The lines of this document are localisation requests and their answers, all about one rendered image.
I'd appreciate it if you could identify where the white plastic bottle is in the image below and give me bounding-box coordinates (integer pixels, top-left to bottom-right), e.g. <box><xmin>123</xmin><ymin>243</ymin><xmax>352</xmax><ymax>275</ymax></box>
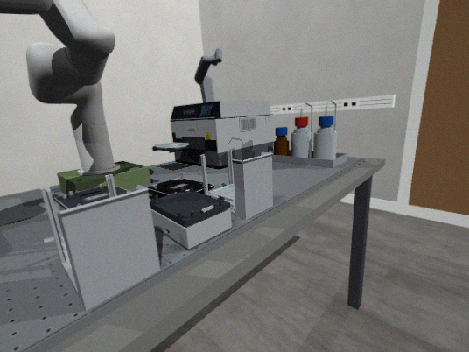
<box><xmin>290</xmin><ymin>131</ymin><xmax>312</xmax><ymax>158</ymax></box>

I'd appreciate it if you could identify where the brown glass bottle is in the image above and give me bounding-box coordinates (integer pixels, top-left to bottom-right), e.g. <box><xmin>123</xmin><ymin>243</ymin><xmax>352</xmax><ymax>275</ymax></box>
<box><xmin>274</xmin><ymin>140</ymin><xmax>289</xmax><ymax>156</ymax></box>

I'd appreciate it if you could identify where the blue bottle cap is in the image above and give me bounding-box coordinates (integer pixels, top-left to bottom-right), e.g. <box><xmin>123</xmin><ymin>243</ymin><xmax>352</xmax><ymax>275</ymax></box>
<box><xmin>276</xmin><ymin>127</ymin><xmax>287</xmax><ymax>135</ymax></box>
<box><xmin>318</xmin><ymin>116</ymin><xmax>333</xmax><ymax>124</ymax></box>

